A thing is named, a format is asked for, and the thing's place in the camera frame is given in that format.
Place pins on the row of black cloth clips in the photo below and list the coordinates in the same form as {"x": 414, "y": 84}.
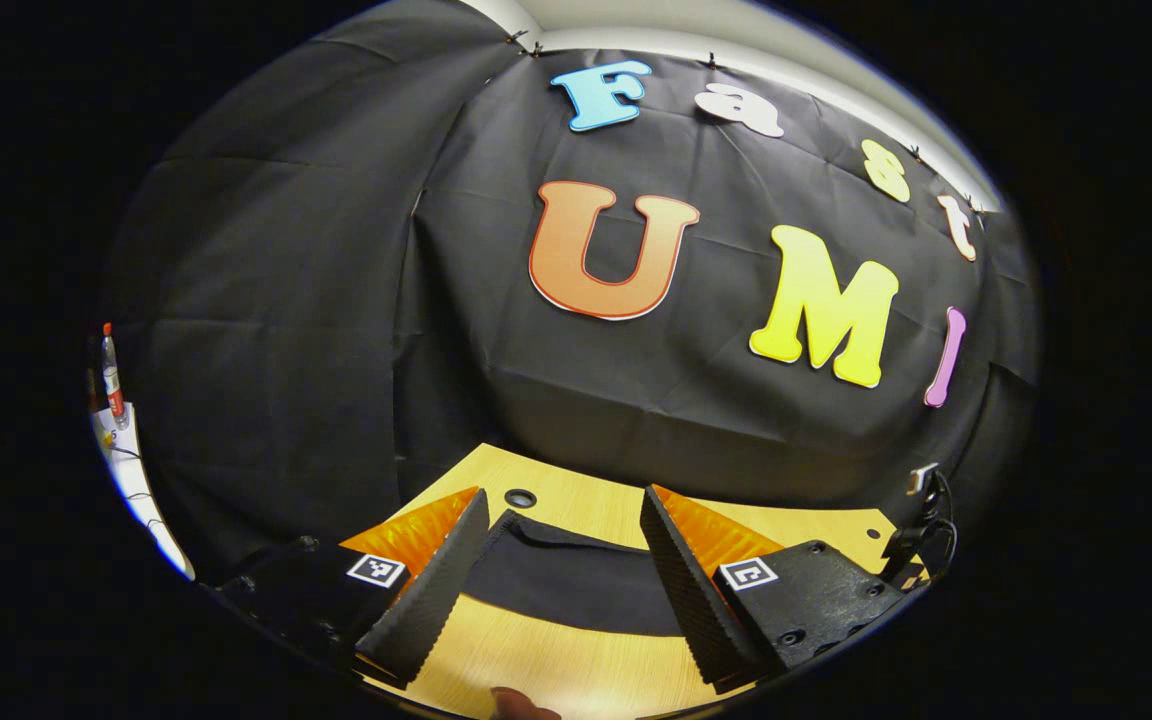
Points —
{"x": 534, "y": 47}

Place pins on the red label drink bottle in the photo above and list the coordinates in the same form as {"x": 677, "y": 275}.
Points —
{"x": 113, "y": 385}

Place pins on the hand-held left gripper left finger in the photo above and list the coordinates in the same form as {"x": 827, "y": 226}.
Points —
{"x": 431, "y": 605}

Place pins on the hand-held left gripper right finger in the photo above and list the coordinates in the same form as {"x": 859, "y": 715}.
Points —
{"x": 701, "y": 610}

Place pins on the black backdrop cloth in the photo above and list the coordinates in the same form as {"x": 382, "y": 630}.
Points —
{"x": 436, "y": 350}

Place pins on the white desk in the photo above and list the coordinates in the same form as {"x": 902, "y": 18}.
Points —
{"x": 131, "y": 480}

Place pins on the black denim jeans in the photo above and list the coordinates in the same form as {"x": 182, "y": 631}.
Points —
{"x": 576, "y": 590}

